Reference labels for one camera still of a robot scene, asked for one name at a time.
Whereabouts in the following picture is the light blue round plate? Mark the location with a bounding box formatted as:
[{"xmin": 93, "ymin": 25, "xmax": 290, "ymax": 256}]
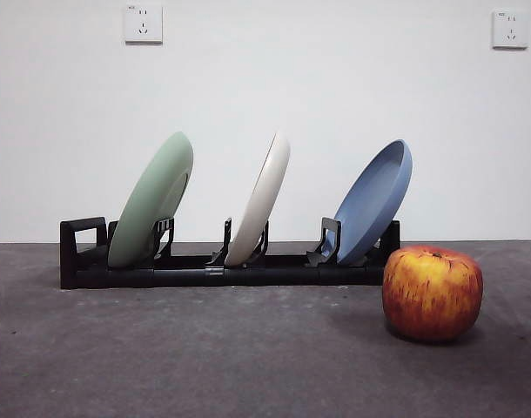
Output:
[{"xmin": 333, "ymin": 138, "xmax": 415, "ymax": 266}]

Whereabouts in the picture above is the black plastic plate rack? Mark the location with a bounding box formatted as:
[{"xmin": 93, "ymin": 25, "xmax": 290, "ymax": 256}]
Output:
[{"xmin": 59, "ymin": 216, "xmax": 401, "ymax": 290}]

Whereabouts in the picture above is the light green round plate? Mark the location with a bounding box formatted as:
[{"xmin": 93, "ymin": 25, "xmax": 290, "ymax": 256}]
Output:
[{"xmin": 107, "ymin": 131, "xmax": 195, "ymax": 269}]

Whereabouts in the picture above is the white wall socket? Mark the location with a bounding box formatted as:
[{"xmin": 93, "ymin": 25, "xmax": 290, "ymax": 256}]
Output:
[
  {"xmin": 124, "ymin": 3, "xmax": 164, "ymax": 44},
  {"xmin": 491, "ymin": 10, "xmax": 530, "ymax": 50}
]

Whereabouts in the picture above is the cream white round plate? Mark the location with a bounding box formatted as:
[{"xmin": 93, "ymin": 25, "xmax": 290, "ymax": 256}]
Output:
[{"xmin": 224, "ymin": 131, "xmax": 292, "ymax": 266}]

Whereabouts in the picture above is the red and yellow apple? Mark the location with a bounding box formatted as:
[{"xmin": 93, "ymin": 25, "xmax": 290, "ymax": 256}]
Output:
[{"xmin": 381, "ymin": 245, "xmax": 484, "ymax": 343}]

